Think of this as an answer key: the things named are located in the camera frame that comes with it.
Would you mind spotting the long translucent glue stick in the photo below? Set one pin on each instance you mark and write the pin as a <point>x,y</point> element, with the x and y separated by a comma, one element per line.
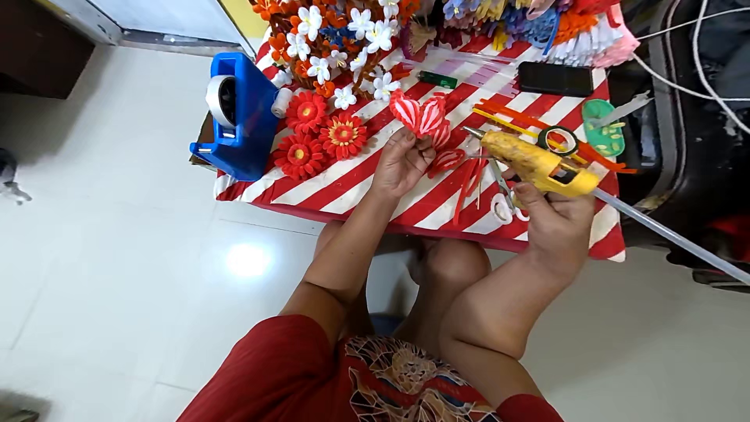
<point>668,232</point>

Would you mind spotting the person's body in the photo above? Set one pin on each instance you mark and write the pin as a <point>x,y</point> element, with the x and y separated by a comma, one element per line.
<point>281,375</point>

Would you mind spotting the yellow hot glue gun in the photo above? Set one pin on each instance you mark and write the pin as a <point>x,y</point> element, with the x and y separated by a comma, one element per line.
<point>527,158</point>

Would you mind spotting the plain red fuzzy flower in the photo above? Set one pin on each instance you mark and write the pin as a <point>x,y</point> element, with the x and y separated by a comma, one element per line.
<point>299,155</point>
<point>304,110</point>

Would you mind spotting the clear tape roll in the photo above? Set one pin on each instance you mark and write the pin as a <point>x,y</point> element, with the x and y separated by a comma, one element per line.
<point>217,101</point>

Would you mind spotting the red white striped petal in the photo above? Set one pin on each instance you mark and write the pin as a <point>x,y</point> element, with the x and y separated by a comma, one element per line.
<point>447,162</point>

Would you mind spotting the red pipe cleaners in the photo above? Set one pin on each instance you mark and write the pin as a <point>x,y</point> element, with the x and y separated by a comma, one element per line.
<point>464,189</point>

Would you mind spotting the person's right forearm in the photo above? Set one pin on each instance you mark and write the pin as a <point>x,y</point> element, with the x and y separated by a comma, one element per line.
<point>510,302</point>

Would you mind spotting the green plastic dish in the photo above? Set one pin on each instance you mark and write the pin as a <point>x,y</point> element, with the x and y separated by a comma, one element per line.
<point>603,139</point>

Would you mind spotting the red flower with yellow petals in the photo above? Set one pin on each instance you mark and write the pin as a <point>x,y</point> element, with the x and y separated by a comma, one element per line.
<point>343,136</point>

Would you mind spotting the pile of clear plastic sticks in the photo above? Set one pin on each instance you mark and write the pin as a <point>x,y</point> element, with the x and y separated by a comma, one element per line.
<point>480,70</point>

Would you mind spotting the orange pipe cleaners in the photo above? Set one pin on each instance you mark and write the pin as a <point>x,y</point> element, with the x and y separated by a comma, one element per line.
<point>589,152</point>

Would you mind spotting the person's left forearm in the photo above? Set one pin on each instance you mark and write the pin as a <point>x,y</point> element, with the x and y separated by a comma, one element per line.
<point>351,252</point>

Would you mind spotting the black smartphone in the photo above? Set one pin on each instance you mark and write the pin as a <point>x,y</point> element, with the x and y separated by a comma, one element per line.
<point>555,79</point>

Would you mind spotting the bunch of white orange flowers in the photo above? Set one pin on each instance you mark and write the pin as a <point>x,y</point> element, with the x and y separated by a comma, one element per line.
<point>357,41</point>

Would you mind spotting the person's right hand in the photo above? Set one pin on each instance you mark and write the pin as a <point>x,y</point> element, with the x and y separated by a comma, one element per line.
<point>562,225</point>

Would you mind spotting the person's legs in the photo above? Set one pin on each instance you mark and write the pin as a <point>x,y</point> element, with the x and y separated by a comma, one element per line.
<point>454,269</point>

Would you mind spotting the white thread spool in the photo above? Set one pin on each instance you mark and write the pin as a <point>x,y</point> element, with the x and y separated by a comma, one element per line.
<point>282,103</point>

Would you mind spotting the red white striped flower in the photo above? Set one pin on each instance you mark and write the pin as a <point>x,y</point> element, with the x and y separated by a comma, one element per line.
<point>430,117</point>

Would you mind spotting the red white striped tablecloth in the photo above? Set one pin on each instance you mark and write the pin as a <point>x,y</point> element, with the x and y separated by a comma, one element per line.
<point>375,176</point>

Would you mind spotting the person's left fingers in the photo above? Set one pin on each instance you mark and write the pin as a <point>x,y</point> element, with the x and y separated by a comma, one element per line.
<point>424,155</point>

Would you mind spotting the yellow pipe cleaner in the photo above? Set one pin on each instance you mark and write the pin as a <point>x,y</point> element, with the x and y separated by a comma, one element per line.
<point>510,124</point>

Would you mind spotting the person's right thumb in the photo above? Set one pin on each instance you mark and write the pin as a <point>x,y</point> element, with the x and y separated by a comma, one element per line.
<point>532,200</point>

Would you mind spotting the black bag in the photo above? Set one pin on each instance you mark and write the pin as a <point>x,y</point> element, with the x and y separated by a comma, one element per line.
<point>691,176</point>

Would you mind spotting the white door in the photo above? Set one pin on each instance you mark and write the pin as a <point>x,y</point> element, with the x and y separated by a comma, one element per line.
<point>170,20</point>

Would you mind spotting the pile of multicoloured pipe cleaners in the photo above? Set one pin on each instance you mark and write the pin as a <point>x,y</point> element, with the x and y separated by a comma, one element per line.
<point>539,29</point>

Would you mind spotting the dark green tape roll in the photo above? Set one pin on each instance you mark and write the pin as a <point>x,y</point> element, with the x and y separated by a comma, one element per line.
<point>542,141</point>

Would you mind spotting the green lighter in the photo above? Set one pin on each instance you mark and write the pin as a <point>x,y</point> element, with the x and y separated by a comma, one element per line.
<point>438,79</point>

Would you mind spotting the person's right fingers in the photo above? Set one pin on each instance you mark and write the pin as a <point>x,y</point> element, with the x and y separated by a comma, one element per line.
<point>510,174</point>

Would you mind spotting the blue tape dispenser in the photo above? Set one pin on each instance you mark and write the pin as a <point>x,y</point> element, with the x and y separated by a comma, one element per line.
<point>252,129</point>

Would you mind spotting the person's left hand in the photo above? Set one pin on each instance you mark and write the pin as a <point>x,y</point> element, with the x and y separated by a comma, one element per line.
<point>399,174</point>

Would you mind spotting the dark brown cabinet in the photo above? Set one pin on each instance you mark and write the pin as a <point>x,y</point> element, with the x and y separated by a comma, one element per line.
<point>41,47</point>

